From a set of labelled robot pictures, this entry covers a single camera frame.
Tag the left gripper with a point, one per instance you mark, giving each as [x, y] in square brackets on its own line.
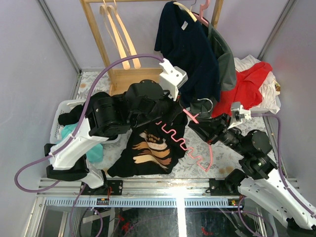
[175, 106]

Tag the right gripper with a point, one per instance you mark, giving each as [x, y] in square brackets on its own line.
[209, 128]

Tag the pink hanger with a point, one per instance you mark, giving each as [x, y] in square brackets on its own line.
[189, 144]
[200, 16]

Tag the black t shirt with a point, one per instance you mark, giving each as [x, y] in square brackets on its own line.
[151, 149]

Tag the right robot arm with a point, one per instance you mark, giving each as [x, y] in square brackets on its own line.
[259, 178]

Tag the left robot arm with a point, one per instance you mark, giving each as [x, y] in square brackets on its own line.
[104, 118]

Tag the red t shirt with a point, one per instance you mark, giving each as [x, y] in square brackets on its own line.
[246, 90]

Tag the grey t shirt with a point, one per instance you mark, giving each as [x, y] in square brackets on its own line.
[203, 109]

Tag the navy t shirt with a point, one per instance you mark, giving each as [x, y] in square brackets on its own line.
[183, 42]

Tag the pink hanger on rack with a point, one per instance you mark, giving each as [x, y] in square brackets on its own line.
[200, 16]

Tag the wooden hanger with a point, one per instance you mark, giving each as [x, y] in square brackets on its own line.
[106, 11]
[130, 46]

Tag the floral table mat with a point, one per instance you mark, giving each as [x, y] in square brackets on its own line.
[225, 159]

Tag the wooden clothes rack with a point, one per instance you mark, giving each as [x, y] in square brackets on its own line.
[132, 71]

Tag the white garment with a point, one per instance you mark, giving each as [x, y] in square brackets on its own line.
[270, 89]

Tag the teal cloth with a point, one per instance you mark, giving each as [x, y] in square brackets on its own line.
[76, 144]

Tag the black garment in basket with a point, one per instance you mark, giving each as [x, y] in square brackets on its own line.
[74, 115]

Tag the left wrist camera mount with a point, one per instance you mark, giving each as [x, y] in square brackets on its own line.
[172, 78]

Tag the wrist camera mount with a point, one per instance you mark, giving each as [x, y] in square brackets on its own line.
[172, 78]
[239, 114]

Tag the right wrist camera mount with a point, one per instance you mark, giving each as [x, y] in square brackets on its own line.
[239, 114]

